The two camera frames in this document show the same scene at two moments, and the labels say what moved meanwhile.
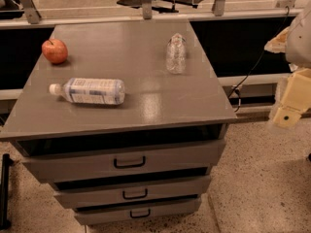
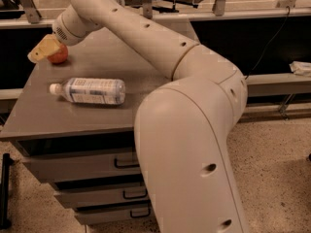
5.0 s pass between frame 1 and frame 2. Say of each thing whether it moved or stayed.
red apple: stayed
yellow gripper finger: moved
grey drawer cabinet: stayed
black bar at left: stayed
